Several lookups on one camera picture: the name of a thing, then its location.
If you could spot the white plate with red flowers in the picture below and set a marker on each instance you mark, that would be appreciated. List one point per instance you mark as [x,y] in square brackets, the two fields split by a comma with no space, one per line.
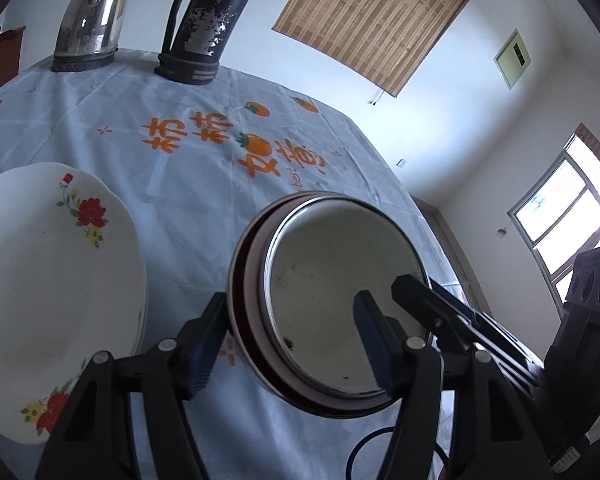
[45,280]

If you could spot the window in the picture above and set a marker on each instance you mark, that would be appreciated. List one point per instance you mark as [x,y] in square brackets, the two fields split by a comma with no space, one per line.
[565,210]

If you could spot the brown wooden sideboard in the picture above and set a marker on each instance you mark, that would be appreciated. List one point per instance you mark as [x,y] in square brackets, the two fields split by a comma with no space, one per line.
[0,65]

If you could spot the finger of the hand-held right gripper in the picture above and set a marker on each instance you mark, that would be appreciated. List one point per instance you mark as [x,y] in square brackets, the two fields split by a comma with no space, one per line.
[505,345]
[420,295]

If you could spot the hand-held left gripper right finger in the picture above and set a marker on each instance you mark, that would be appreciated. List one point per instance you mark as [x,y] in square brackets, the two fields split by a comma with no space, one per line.
[375,345]

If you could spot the white tablecloth with orange print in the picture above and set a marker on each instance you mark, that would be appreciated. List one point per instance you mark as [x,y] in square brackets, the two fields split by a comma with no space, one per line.
[180,110]

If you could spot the wall electrical panel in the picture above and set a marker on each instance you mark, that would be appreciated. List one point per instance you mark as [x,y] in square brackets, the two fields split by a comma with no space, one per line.
[513,59]

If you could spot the white plate with pink floral rim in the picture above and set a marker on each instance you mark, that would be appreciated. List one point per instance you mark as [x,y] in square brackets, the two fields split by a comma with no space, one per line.
[72,384]

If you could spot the stainless steel bowl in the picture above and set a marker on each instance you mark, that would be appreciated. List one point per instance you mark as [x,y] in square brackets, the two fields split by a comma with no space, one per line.
[245,310]

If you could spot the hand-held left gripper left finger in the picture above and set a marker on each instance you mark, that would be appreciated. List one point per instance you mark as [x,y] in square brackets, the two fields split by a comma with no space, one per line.
[205,355]

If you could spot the worn black thermos flask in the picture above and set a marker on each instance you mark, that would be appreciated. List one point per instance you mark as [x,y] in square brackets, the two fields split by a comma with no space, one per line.
[205,30]

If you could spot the stainless steel electric kettle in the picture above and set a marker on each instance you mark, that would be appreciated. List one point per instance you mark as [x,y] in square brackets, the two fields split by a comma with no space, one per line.
[92,15]

